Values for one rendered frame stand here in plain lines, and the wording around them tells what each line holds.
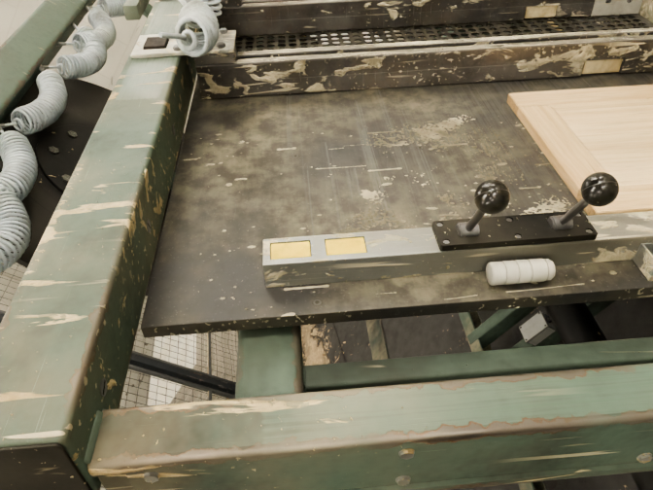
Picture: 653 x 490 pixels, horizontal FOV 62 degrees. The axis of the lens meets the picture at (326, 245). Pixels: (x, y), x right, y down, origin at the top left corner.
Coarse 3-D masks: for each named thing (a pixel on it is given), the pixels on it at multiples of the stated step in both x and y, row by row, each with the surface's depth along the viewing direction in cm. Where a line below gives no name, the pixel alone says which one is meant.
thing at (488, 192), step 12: (492, 180) 59; (480, 192) 58; (492, 192) 58; (504, 192) 58; (480, 204) 59; (492, 204) 58; (504, 204) 58; (480, 216) 63; (456, 228) 70; (468, 228) 68
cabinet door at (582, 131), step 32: (512, 96) 103; (544, 96) 103; (576, 96) 102; (608, 96) 102; (640, 96) 102; (544, 128) 94; (576, 128) 94; (608, 128) 94; (640, 128) 94; (576, 160) 86; (608, 160) 86; (640, 160) 86; (576, 192) 81; (640, 192) 79
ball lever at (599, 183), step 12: (588, 180) 59; (600, 180) 58; (612, 180) 58; (588, 192) 59; (600, 192) 58; (612, 192) 58; (576, 204) 64; (588, 204) 63; (600, 204) 59; (552, 216) 69; (564, 216) 68; (564, 228) 69
